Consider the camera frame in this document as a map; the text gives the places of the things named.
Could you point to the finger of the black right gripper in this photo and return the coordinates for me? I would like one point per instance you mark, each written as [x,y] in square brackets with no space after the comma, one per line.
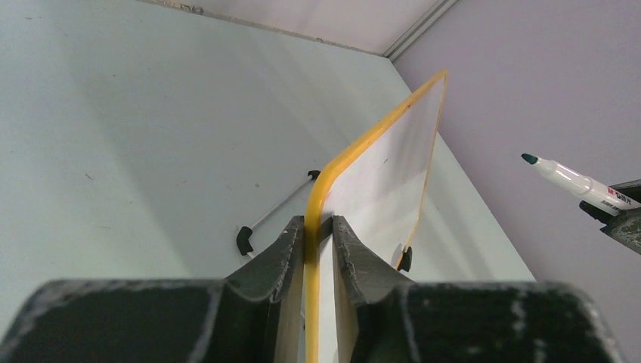
[625,227]

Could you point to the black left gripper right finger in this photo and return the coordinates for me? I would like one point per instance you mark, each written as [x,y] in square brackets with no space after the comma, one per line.
[383,316]

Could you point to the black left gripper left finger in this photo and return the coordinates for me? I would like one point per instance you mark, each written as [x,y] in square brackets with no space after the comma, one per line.
[252,315]

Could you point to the green marker pen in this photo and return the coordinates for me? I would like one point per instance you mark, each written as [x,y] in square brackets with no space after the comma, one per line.
[593,192]

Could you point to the yellow framed whiteboard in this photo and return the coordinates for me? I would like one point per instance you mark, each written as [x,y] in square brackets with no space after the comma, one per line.
[378,185]

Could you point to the right whiteboard black foot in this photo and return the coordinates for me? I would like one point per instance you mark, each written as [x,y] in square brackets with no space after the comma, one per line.
[406,259]

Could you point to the right aluminium frame post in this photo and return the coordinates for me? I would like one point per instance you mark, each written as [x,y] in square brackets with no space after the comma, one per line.
[418,29]

